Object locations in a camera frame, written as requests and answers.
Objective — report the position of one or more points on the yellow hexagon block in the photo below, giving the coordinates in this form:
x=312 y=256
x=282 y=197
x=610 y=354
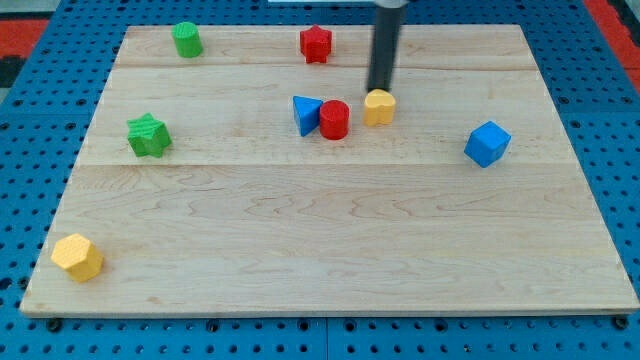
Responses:
x=78 y=257

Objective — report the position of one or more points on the red cylinder block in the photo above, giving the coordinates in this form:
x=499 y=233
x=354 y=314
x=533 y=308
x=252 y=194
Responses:
x=334 y=119

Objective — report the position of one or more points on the red star block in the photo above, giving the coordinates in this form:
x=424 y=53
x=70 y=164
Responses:
x=315 y=44

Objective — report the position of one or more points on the wooden board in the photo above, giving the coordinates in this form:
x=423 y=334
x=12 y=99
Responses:
x=243 y=217

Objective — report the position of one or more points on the blue triangle block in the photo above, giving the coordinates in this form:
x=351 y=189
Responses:
x=306 y=113

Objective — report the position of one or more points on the green cylinder block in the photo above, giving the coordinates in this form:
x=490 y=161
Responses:
x=186 y=39

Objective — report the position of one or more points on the blue cube block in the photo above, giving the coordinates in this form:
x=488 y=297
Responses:
x=487 y=144

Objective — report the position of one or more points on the green star block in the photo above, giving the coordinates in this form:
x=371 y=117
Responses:
x=148 y=136

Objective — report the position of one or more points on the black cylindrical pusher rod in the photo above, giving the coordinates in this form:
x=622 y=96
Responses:
x=389 y=17

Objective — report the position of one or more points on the yellow heart block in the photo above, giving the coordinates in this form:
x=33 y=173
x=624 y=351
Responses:
x=379 y=108

